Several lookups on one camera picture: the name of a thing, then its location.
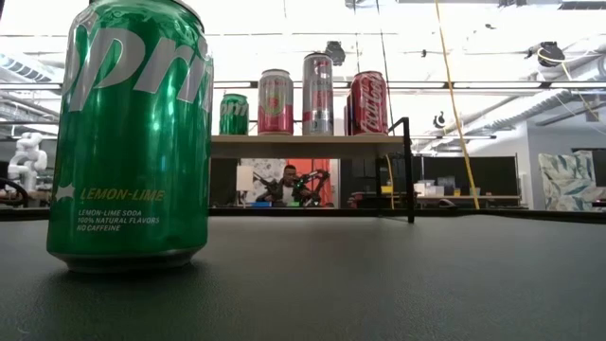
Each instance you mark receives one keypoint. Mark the black background robot arm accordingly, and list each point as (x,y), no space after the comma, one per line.
(265,182)
(315,177)

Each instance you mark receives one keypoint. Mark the wooden shelf with black legs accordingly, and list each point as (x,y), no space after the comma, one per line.
(303,147)

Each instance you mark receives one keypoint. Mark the blue box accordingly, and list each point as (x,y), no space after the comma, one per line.
(262,204)

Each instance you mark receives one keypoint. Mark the person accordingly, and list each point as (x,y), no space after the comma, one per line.
(289,192)

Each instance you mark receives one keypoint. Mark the black aluminium table frame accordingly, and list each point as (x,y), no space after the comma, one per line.
(284,211)

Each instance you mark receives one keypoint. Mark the leaf-patterned sofa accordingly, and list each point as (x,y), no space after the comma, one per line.
(568,180)

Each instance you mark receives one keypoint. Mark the black partition panel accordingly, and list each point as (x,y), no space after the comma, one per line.
(492,175)

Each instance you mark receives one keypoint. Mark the long wooden bench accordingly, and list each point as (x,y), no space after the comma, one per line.
(497,198)

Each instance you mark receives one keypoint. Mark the green Sprite can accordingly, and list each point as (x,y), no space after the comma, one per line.
(234,118)
(132,156)

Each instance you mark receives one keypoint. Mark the white storage box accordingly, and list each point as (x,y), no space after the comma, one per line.
(428,190)

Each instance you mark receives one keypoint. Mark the floral patterned panel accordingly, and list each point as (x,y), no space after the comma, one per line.
(265,166)

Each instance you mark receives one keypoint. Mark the silver and pink seltzer can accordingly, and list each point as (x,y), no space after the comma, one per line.
(275,109)

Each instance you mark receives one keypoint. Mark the black table mat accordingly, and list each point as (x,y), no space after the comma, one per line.
(303,293)

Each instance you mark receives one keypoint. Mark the black ceiling fixture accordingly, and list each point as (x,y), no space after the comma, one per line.
(335,52)
(439,120)
(549,53)

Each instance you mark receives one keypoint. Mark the white Celsius can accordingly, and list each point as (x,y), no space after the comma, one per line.
(318,104)

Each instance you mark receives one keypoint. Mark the yellow box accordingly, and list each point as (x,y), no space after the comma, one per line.
(386,189)

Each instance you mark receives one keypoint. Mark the orange panel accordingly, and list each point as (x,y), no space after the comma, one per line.
(326,163)

